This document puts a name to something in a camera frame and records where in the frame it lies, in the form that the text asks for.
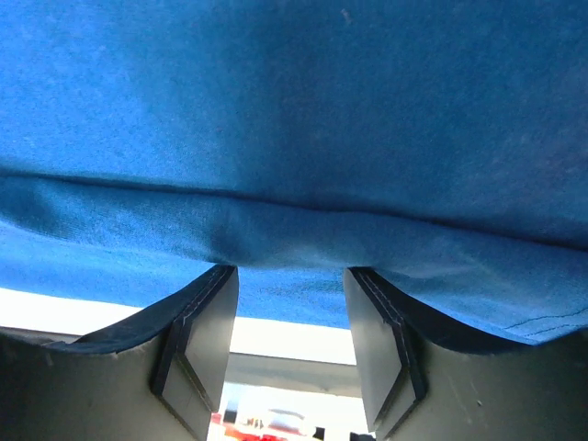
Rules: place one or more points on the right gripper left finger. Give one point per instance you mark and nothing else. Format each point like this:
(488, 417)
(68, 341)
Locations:
(177, 411)

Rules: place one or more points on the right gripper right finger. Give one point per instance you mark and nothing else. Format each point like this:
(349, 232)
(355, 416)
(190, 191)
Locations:
(426, 376)

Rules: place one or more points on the blue printed t-shirt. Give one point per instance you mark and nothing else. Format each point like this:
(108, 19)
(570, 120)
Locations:
(441, 143)

